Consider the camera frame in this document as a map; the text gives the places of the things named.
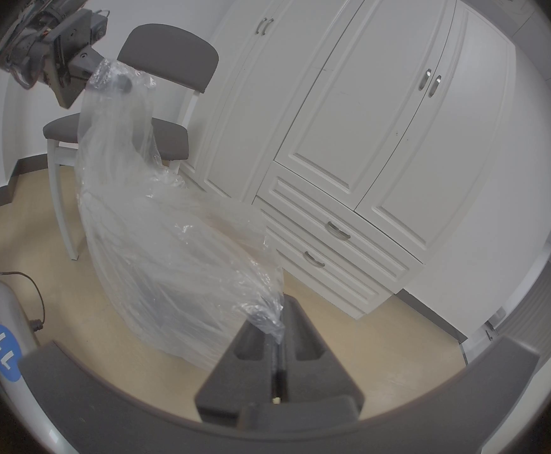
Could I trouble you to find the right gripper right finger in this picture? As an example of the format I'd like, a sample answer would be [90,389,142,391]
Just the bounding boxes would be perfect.
[279,295,367,421]

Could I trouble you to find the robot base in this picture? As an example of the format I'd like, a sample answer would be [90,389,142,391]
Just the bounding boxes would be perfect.
[0,272,51,448]

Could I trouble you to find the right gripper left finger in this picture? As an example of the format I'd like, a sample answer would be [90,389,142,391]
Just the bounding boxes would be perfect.
[194,322,278,427]

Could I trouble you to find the grey curtain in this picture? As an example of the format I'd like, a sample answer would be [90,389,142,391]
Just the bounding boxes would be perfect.
[486,263,551,365]

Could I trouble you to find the clear plastic bag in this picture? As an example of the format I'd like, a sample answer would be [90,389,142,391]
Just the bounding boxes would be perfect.
[74,60,287,372]

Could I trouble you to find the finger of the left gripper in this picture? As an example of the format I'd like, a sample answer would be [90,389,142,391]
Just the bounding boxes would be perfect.
[69,48,133,92]

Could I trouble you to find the white wardrobe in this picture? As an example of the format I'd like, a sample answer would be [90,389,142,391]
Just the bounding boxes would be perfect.
[178,0,517,320]

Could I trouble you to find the white chair grey cushions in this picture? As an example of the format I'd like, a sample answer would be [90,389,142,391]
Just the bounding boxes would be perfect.
[42,23,220,260]

